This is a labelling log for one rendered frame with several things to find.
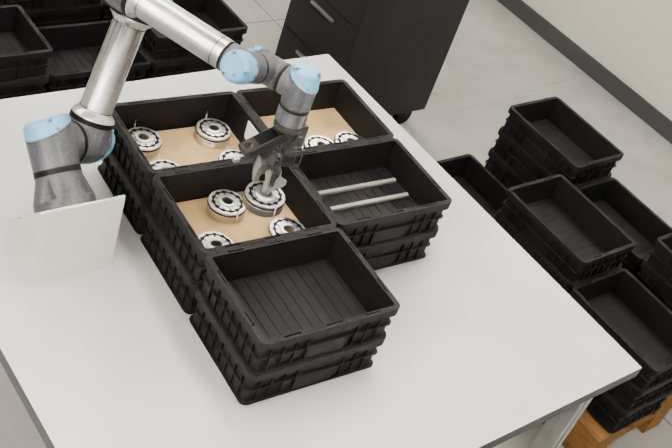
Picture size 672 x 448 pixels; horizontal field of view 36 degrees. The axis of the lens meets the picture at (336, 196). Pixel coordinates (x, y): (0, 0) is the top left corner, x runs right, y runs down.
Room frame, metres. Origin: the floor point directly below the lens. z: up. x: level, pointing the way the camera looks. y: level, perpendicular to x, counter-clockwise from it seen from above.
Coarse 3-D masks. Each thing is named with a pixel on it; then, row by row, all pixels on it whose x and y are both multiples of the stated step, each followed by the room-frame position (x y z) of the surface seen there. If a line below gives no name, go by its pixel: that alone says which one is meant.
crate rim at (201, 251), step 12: (192, 168) 2.09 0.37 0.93; (204, 168) 2.11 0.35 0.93; (216, 168) 2.13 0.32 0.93; (288, 168) 2.25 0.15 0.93; (156, 180) 2.00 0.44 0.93; (300, 180) 2.21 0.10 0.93; (168, 192) 1.97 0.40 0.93; (312, 192) 2.18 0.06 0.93; (168, 204) 1.94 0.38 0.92; (180, 216) 1.90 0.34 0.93; (180, 228) 1.88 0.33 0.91; (192, 228) 1.87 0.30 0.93; (312, 228) 2.03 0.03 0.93; (324, 228) 2.05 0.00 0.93; (192, 240) 1.84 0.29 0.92; (252, 240) 1.91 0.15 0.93; (264, 240) 1.92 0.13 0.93; (204, 252) 1.81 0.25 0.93
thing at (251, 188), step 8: (248, 184) 2.01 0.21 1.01; (256, 184) 2.03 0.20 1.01; (248, 192) 1.98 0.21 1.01; (280, 192) 2.03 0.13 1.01; (256, 200) 1.97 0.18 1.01; (264, 200) 1.98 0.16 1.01; (272, 200) 1.99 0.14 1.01; (280, 200) 2.00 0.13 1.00; (264, 208) 1.95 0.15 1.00; (272, 208) 1.96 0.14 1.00
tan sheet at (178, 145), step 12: (168, 132) 2.34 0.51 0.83; (180, 132) 2.36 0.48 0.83; (192, 132) 2.38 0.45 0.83; (168, 144) 2.28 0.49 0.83; (180, 144) 2.30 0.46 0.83; (192, 144) 2.32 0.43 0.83; (228, 144) 2.38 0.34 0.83; (156, 156) 2.21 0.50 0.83; (168, 156) 2.23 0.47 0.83; (180, 156) 2.25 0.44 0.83; (192, 156) 2.27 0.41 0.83; (204, 156) 2.29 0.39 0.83; (216, 156) 2.31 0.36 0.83
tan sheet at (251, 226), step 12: (240, 192) 2.19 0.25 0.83; (180, 204) 2.06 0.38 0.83; (192, 204) 2.08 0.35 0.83; (204, 204) 2.09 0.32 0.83; (192, 216) 2.03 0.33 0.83; (204, 216) 2.05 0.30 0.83; (252, 216) 2.12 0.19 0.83; (276, 216) 2.15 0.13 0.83; (288, 216) 2.17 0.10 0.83; (204, 228) 2.00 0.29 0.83; (216, 228) 2.02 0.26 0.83; (228, 228) 2.04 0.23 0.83; (240, 228) 2.05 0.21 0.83; (252, 228) 2.07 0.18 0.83; (264, 228) 2.09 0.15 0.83; (240, 240) 2.01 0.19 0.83
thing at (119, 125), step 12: (180, 96) 2.38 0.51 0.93; (192, 96) 2.40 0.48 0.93; (204, 96) 2.42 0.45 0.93; (216, 96) 2.45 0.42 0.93; (120, 120) 2.18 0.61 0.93; (252, 120) 2.40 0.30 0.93; (120, 132) 2.15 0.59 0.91; (132, 144) 2.10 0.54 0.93; (144, 156) 2.07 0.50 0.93; (144, 168) 2.04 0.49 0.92; (168, 168) 2.06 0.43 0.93; (180, 168) 2.08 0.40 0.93
